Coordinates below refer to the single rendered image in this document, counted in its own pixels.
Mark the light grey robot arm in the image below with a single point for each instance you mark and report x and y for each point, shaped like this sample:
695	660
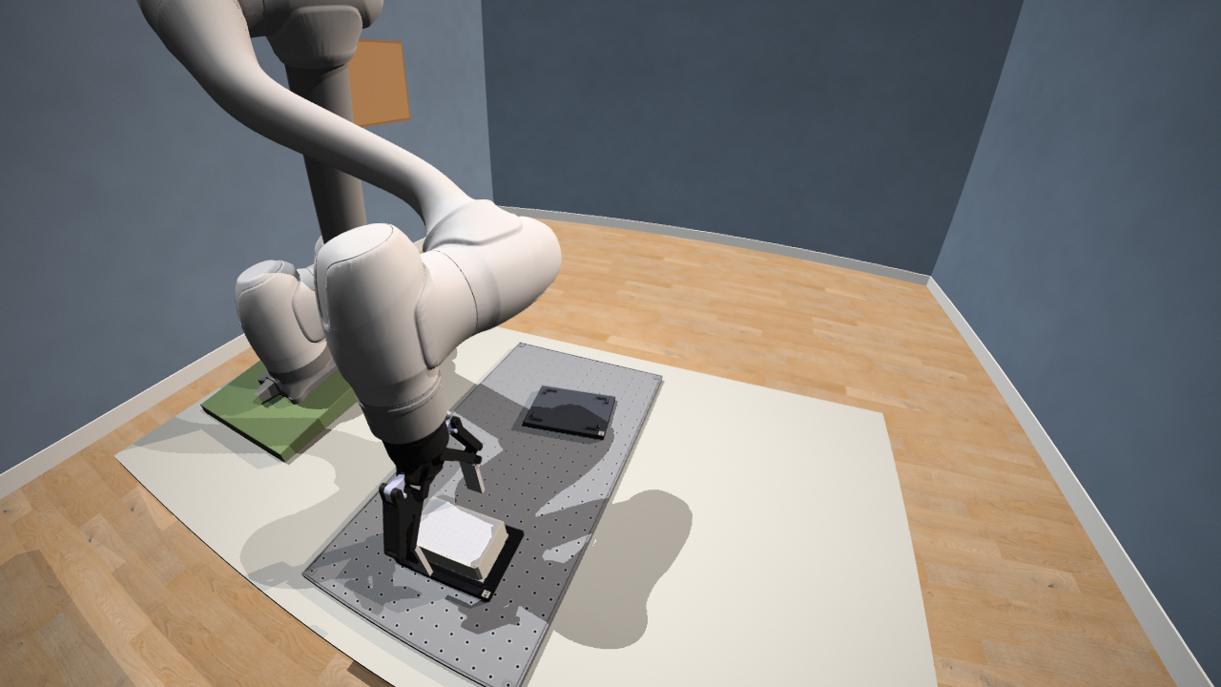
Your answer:
388	314

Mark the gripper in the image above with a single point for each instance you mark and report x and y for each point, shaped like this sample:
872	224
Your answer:
401	521

